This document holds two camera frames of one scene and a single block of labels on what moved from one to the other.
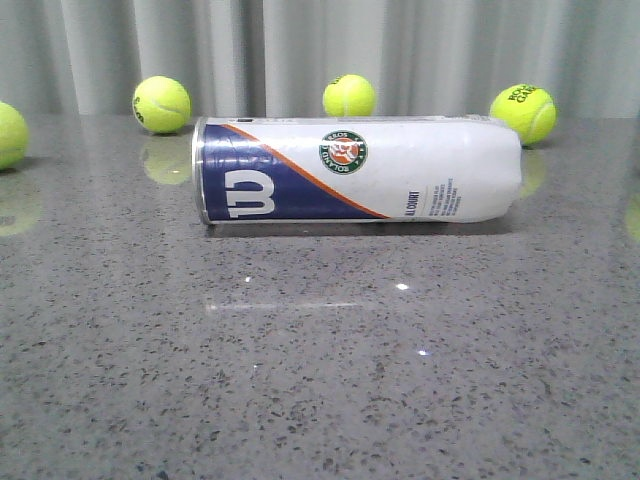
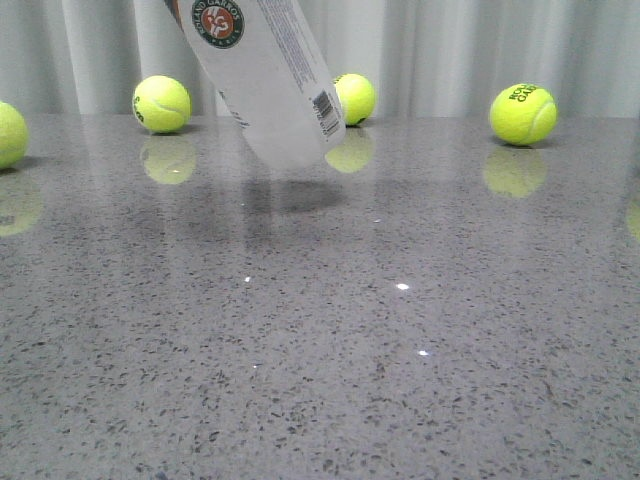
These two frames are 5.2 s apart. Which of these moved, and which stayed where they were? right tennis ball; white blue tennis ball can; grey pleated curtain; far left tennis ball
Moved: white blue tennis ball can
Stayed: grey pleated curtain; far left tennis ball; right tennis ball
